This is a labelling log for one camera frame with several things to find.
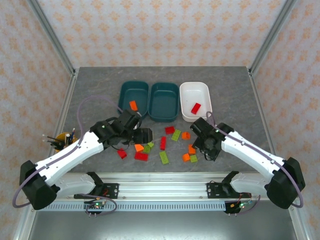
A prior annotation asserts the aluminium frame post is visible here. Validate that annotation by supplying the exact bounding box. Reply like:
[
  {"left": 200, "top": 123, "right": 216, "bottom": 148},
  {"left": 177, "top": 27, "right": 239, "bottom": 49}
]
[
  {"left": 248, "top": 0, "right": 298, "bottom": 76},
  {"left": 26, "top": 0, "right": 77, "bottom": 77}
]

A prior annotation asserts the teal plastic container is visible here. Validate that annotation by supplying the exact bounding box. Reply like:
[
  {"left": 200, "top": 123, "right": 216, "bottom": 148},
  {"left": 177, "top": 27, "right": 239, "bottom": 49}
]
[
  {"left": 147, "top": 82, "right": 180, "bottom": 123},
  {"left": 117, "top": 80, "right": 150, "bottom": 118}
]

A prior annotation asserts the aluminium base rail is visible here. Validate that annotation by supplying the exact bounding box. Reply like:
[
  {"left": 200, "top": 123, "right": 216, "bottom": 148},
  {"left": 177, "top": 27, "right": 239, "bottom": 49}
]
[{"left": 57, "top": 171, "right": 271, "bottom": 202}]

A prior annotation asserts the yellow pen cup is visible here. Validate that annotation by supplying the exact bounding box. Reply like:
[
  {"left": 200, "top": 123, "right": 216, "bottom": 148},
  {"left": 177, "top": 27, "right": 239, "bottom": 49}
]
[{"left": 55, "top": 131, "right": 81, "bottom": 151}]

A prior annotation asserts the controller board with green light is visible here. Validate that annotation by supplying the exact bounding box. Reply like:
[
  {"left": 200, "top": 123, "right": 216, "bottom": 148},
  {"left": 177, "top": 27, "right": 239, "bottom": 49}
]
[
  {"left": 83, "top": 199, "right": 108, "bottom": 216},
  {"left": 224, "top": 199, "right": 254, "bottom": 216}
]

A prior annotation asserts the white plastic container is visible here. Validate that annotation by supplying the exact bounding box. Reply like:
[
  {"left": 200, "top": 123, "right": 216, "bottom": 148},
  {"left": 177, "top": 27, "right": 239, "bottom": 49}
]
[{"left": 179, "top": 81, "right": 213, "bottom": 123}]

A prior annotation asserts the aluminium table side rail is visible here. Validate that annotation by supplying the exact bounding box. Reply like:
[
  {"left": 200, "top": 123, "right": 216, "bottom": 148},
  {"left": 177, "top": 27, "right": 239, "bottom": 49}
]
[
  {"left": 248, "top": 69, "right": 310, "bottom": 240},
  {"left": 12, "top": 72, "right": 80, "bottom": 240}
]

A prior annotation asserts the grey slotted cable duct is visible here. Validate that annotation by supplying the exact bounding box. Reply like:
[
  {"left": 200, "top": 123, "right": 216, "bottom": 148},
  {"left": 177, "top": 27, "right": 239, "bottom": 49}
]
[{"left": 37, "top": 201, "right": 227, "bottom": 212}]

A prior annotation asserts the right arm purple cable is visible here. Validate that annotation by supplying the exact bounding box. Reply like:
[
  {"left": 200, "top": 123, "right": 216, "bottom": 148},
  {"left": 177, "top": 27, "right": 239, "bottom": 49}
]
[{"left": 205, "top": 111, "right": 305, "bottom": 216}]

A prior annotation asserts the grey metal panel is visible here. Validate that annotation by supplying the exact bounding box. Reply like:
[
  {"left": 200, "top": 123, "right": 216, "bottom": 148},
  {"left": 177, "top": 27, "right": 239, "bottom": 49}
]
[{"left": 27, "top": 211, "right": 300, "bottom": 240}]

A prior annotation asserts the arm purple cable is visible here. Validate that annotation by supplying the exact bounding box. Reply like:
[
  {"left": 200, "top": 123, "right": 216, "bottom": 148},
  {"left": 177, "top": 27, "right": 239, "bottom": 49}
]
[
  {"left": 205, "top": 111, "right": 305, "bottom": 216},
  {"left": 12, "top": 95, "right": 125, "bottom": 217}
]

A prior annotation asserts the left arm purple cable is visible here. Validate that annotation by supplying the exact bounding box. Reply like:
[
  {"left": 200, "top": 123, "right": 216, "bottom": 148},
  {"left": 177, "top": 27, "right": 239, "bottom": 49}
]
[{"left": 12, "top": 95, "right": 125, "bottom": 217}]

